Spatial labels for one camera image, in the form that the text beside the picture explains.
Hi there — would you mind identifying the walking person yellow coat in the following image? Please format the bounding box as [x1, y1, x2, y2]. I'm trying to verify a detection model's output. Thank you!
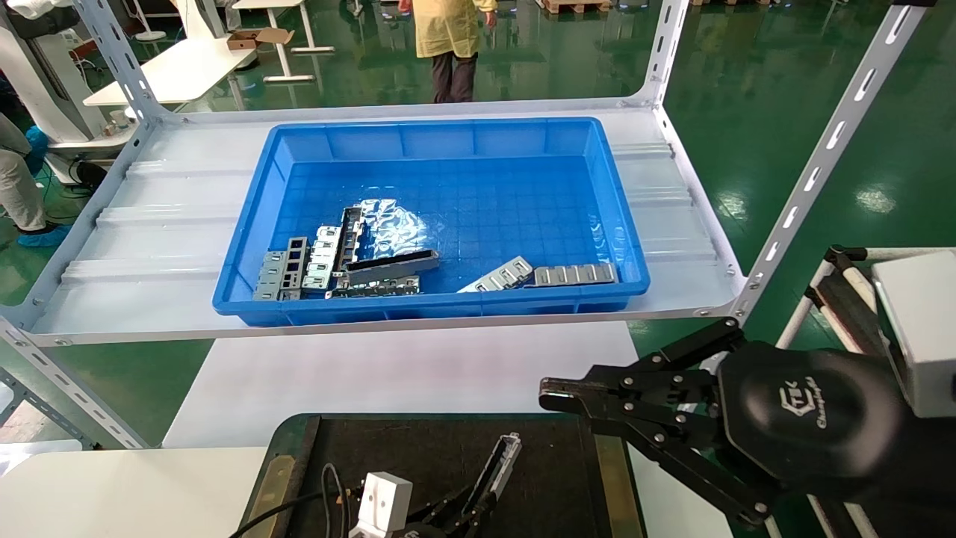
[398, 0, 499, 105]

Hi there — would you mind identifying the white side table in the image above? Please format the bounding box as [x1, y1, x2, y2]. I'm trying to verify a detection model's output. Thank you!
[0, 441, 271, 538]

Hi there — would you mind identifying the grey metal shelf rack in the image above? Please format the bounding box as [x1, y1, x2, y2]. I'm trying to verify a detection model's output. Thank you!
[0, 0, 938, 453]

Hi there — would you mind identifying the long silver metal bracket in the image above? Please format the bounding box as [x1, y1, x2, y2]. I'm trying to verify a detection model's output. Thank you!
[346, 250, 441, 287]
[465, 432, 523, 518]

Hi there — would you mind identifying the louvered silver metal bracket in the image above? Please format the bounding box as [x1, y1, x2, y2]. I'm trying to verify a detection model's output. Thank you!
[532, 263, 618, 288]
[457, 256, 535, 294]
[326, 275, 421, 300]
[302, 226, 343, 291]

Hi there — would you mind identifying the clear plastic film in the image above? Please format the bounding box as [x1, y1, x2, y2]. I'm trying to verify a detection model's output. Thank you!
[362, 198, 432, 260]

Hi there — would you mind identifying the black container tray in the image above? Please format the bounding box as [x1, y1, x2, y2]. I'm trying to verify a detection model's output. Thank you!
[238, 413, 649, 538]

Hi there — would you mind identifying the grey slotted metal bracket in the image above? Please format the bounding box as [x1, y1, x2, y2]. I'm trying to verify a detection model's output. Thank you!
[254, 250, 290, 302]

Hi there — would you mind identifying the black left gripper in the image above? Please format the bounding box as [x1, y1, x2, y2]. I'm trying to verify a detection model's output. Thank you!
[388, 487, 497, 538]

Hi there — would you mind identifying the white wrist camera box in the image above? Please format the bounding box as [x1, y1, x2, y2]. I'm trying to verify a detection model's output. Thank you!
[350, 471, 414, 538]
[872, 250, 956, 419]

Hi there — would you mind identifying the large blue plastic bin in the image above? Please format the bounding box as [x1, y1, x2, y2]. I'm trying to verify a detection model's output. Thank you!
[212, 117, 651, 327]

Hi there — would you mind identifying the small open cardboard box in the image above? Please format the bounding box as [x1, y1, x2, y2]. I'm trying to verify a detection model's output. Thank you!
[226, 28, 295, 52]

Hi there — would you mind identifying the silver bracket with square holes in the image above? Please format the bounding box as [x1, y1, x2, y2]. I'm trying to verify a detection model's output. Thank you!
[282, 237, 309, 300]

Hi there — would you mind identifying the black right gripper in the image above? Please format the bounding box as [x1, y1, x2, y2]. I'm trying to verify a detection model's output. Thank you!
[539, 317, 910, 528]

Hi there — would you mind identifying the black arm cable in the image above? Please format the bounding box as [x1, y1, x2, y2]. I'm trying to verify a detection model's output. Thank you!
[228, 463, 352, 538]

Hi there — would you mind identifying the black caster wheel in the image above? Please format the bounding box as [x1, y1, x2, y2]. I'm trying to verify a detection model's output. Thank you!
[73, 159, 110, 189]

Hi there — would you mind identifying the dark long metal bracket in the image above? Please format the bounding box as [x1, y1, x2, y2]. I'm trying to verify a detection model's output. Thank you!
[338, 207, 367, 277]

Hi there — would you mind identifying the white robot column with base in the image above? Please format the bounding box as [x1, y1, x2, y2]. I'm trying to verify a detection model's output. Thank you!
[0, 0, 139, 184]

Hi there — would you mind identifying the white pedestal table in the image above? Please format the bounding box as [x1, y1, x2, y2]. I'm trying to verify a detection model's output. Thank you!
[84, 36, 258, 111]
[232, 0, 337, 83]

